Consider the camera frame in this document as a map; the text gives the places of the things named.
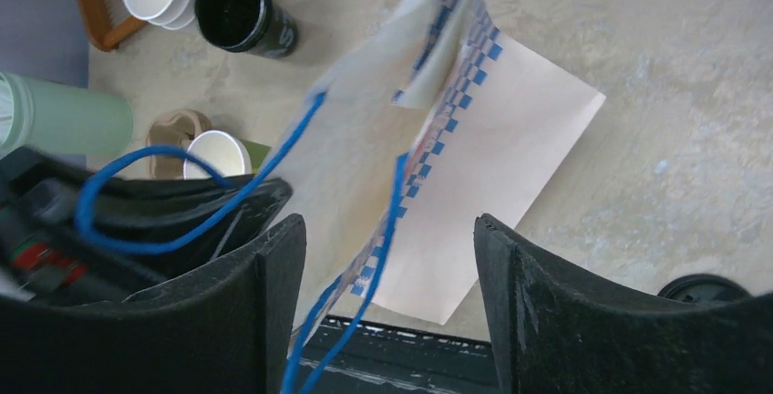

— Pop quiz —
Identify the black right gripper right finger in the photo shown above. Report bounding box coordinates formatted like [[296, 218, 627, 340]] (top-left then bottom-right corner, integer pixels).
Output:
[[474, 214, 772, 393]]

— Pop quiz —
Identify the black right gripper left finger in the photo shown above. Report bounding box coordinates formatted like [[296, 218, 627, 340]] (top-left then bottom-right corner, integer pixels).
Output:
[[1, 214, 306, 393]]

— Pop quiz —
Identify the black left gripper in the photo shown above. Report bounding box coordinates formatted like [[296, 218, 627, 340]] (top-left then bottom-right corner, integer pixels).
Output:
[[1, 147, 292, 306]]

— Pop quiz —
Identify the blue checkered paper bag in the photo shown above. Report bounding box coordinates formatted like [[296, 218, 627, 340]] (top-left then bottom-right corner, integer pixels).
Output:
[[75, 0, 607, 394]]

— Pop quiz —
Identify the green paper coffee cup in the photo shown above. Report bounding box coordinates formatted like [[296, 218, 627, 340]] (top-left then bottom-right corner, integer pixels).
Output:
[[187, 130, 271, 177]]

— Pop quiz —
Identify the green straw holder cup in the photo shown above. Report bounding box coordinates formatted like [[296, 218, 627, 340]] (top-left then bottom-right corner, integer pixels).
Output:
[[1, 72, 133, 156]]

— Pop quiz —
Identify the black cup lid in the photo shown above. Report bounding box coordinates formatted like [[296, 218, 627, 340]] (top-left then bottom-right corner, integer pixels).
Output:
[[657, 274, 752, 306]]

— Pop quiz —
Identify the brown pulp cup carrier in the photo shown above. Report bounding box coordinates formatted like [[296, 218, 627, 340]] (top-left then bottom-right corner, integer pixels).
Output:
[[146, 109, 212, 180]]

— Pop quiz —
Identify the black paper cup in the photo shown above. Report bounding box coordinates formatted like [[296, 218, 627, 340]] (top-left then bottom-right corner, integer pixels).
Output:
[[194, 0, 300, 58]]

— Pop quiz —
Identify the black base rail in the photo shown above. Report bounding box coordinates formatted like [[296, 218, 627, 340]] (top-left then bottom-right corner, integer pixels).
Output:
[[313, 321, 500, 393]]

